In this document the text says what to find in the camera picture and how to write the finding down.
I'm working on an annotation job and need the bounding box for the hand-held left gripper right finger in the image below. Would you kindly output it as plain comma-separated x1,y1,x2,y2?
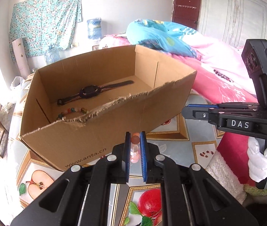
139,131,259,226

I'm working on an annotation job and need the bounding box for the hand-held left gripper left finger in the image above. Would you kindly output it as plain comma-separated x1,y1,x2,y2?
10,131,132,226

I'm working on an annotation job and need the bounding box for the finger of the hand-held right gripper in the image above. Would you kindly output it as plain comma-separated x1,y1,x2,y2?
186,102,259,111
182,107,258,125

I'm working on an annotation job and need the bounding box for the pink orange bead bracelet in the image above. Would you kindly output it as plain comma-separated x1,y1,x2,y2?
130,134,140,164

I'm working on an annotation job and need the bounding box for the cardboard box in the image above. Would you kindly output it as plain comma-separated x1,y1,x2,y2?
19,44,198,172

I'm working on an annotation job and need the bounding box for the multicoloured bead bracelet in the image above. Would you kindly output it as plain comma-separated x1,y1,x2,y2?
56,107,88,121

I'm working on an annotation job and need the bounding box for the person's right hand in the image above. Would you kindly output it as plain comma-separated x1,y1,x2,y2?
247,137,267,183

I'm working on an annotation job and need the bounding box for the fruit print tablecloth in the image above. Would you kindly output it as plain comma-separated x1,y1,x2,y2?
6,75,233,226

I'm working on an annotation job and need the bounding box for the pink blanket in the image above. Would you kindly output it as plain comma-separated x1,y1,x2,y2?
99,34,265,170

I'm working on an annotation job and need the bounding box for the white fleece cloth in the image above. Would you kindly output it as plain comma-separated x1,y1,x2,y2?
205,154,246,205

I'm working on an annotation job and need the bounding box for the black wrist watch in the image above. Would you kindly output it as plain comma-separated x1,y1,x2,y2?
57,80,134,106

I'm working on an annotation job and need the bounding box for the blue patterned quilt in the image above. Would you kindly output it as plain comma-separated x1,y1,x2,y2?
126,19,249,76

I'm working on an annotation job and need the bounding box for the white wardrobe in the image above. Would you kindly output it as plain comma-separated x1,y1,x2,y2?
198,0,267,50

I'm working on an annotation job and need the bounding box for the dark red door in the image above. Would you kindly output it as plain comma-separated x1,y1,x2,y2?
171,0,202,30

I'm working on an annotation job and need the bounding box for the empty clear water jug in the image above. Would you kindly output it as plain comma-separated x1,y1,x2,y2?
44,45,60,64

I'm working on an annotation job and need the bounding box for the blue water jug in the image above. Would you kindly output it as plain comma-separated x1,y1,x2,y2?
87,17,102,40

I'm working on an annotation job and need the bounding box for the white plastic bag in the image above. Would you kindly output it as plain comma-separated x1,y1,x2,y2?
10,76,26,104

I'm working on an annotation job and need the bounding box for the door hook rail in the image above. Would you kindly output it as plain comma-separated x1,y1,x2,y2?
177,4,198,10

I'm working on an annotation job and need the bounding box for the floral wall cloth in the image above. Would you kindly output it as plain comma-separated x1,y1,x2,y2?
9,0,82,57

